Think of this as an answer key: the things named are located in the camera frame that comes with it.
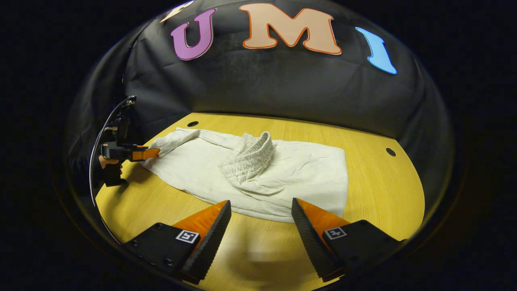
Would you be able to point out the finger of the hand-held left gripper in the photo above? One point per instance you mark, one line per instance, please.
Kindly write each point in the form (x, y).
(145, 154)

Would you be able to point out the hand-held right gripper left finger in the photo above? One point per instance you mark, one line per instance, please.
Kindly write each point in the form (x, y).
(212, 238)

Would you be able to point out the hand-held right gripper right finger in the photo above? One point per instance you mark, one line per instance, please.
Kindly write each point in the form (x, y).
(309, 238)

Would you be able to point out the black backdrop cloth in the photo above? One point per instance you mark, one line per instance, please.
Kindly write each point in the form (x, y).
(291, 85)

